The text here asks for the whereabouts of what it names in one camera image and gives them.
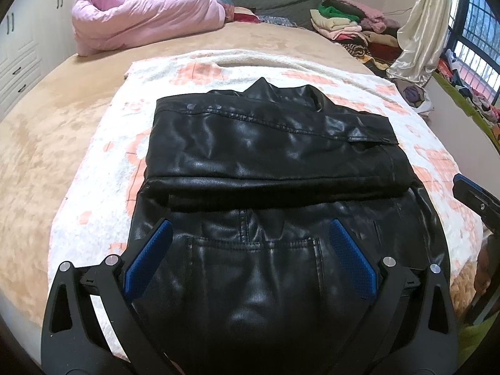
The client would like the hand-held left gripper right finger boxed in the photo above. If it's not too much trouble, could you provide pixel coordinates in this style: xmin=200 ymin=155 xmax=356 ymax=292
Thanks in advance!
xmin=316 ymin=219 xmax=460 ymax=375

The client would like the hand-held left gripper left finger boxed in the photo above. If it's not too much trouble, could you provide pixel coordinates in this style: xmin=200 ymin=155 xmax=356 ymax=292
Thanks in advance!
xmin=40 ymin=219 xmax=184 ymax=375

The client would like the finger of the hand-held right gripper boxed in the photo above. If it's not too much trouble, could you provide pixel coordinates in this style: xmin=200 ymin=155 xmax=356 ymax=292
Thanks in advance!
xmin=452 ymin=174 xmax=500 ymax=243

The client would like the black leather jacket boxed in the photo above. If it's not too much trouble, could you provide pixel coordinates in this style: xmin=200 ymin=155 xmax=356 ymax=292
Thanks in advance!
xmin=127 ymin=77 xmax=450 ymax=375

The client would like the row of clothes on windowsill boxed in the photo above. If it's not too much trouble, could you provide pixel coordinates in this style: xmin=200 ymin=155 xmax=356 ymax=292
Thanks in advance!
xmin=437 ymin=49 xmax=500 ymax=126

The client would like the plastic bag of clothes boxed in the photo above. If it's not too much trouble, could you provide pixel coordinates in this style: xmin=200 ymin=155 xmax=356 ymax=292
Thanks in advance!
xmin=402 ymin=82 xmax=432 ymax=114

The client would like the pile of folded clothes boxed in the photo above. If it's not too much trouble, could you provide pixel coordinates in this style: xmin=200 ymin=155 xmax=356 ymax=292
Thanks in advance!
xmin=310 ymin=0 xmax=411 ymax=73

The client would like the white bear-print blanket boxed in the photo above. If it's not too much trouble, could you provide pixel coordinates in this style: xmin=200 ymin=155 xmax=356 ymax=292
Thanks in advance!
xmin=47 ymin=49 xmax=489 ymax=360

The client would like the cream satin curtain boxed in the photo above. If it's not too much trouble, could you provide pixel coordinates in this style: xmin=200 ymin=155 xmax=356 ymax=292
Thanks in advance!
xmin=387 ymin=0 xmax=454 ymax=83

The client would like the barred window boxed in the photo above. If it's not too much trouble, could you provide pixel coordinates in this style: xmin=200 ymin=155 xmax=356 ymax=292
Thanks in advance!
xmin=441 ymin=0 xmax=500 ymax=106

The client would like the pink quilt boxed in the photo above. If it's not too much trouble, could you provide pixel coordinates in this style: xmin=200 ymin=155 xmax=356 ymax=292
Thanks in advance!
xmin=71 ymin=0 xmax=227 ymax=57

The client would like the white wardrobe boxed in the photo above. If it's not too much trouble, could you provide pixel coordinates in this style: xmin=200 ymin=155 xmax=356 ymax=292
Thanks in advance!
xmin=0 ymin=0 xmax=79 ymax=118

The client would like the blue floral cloth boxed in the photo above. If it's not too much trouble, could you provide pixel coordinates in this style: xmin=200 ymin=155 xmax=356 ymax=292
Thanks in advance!
xmin=258 ymin=15 xmax=299 ymax=28

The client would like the red patterned pillow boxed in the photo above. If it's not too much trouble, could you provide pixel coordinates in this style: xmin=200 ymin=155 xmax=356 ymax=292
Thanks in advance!
xmin=230 ymin=7 xmax=260 ymax=24

